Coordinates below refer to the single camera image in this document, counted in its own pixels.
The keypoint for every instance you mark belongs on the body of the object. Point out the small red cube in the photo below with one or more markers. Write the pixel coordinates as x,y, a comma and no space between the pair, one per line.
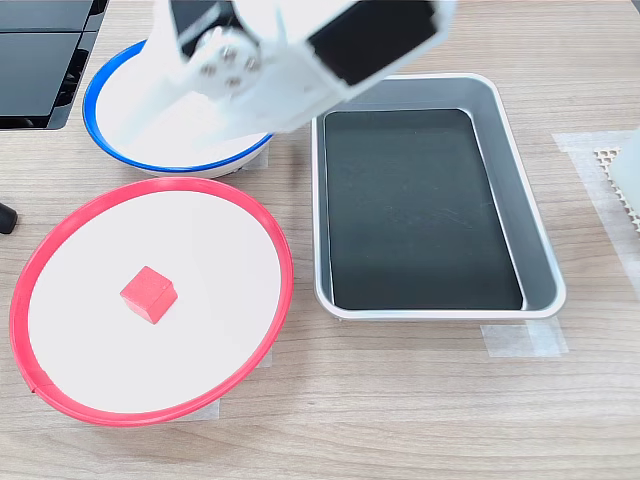
149,295

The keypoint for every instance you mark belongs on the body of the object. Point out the black tray mat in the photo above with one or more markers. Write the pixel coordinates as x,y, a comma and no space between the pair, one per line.
420,215

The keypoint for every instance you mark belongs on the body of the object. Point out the steel tray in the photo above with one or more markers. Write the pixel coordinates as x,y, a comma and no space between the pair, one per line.
525,200

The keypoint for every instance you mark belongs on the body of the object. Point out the white plate with blue rim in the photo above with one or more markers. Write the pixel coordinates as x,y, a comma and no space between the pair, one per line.
210,172

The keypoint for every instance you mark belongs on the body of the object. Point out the black glossy device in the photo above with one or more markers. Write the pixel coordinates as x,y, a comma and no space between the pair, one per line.
35,75

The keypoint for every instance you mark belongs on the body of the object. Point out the black rounded knob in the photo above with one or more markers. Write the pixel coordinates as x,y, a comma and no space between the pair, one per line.
6,219

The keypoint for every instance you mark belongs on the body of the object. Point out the white plate with red rim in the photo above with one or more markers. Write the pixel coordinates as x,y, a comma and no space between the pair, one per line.
200,350

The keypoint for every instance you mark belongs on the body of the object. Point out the clear tape strip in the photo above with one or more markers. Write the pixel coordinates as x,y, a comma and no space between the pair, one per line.
595,200
525,340
202,411

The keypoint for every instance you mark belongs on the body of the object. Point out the pale perforated base plate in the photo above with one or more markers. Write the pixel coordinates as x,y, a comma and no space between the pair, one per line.
607,157

